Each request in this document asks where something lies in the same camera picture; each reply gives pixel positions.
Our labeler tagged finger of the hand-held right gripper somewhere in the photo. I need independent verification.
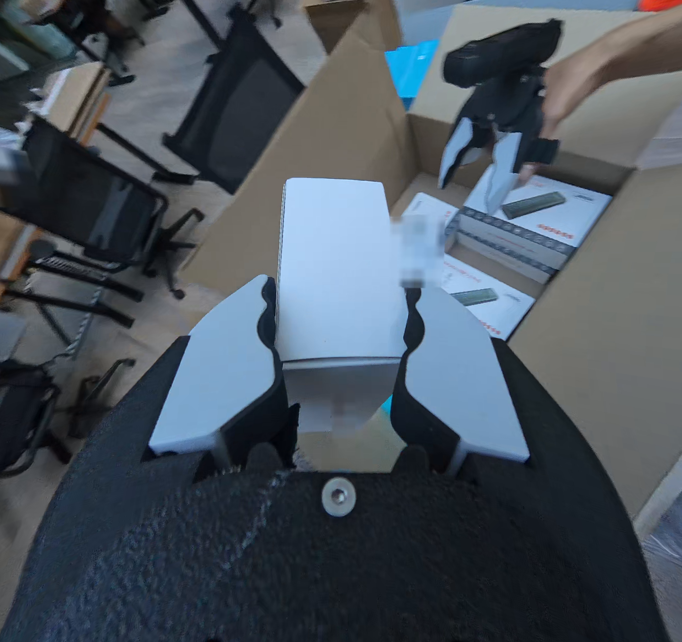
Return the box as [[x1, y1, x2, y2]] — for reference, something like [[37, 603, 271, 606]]
[[438, 117, 485, 190], [484, 131, 525, 216]]

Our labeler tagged person's right forearm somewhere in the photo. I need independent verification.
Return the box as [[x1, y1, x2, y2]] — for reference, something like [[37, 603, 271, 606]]
[[586, 5, 682, 99]]

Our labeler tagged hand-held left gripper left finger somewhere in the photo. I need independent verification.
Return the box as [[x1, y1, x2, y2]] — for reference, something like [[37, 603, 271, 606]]
[[148, 274, 299, 469]]

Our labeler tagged wooden desk with black legs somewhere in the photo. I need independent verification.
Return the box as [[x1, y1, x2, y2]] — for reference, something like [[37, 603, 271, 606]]
[[32, 61, 200, 184]]

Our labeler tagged person's right hand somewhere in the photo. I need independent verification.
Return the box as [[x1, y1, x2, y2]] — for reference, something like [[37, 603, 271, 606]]
[[539, 48, 608, 141]]

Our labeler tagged large cardboard box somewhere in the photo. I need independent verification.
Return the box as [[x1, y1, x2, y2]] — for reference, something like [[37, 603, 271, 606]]
[[178, 2, 682, 520]]

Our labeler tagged cardboard box with arrow mark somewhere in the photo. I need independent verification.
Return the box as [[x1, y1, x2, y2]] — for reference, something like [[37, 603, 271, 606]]
[[303, 0, 404, 67]]

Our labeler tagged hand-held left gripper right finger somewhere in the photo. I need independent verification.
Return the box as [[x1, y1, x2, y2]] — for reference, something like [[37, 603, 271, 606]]
[[390, 285, 532, 479]]

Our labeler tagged stack of teal white packets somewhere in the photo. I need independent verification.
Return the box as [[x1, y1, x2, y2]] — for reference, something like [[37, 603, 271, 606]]
[[385, 40, 441, 112]]

